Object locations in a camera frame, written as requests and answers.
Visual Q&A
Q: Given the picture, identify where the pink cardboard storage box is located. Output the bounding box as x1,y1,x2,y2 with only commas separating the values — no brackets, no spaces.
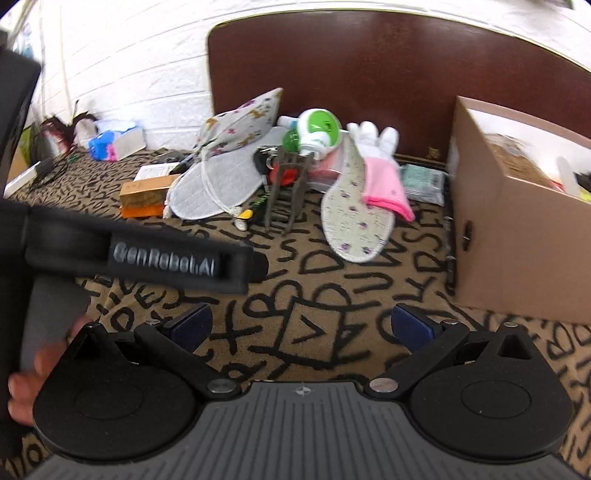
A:
448,97,590,324

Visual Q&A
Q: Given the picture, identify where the floral fabric insole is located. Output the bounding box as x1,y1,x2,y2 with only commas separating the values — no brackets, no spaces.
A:
321,135,394,264

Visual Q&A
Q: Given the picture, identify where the leopard letter print blanket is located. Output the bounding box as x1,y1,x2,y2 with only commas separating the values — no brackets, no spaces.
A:
12,152,590,479

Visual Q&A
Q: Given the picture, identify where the green wipes packet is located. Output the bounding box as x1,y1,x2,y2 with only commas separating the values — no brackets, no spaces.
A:
401,164,447,206

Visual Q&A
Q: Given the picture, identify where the dark grey plastic clip stand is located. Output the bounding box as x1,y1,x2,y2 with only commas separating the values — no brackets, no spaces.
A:
264,147,315,236

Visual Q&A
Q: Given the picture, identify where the brown round woven pad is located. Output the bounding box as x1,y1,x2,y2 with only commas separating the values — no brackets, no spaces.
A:
485,133,556,190

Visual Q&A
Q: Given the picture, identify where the white pink glove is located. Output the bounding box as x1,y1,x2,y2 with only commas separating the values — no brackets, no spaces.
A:
346,121,415,222

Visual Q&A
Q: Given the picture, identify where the dark red wooden headboard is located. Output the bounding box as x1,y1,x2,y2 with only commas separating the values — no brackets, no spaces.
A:
207,10,590,161

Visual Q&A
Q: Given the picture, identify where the translucent white plastic tube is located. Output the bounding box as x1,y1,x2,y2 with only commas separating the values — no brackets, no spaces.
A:
557,157,580,198

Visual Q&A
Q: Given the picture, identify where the black marker pen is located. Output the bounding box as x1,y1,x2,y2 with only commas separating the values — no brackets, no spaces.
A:
443,201,457,296

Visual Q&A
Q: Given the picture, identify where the orange brown small box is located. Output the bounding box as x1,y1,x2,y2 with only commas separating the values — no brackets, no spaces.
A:
119,175,179,219

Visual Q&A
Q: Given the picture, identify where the green white round toy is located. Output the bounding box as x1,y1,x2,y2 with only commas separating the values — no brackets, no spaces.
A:
277,108,342,161

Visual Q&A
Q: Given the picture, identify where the blue tissue pack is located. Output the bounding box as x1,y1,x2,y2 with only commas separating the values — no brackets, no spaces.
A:
88,127,146,162

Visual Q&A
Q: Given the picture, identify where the patterned grey pillow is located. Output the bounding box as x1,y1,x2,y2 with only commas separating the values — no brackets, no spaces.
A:
194,88,283,158

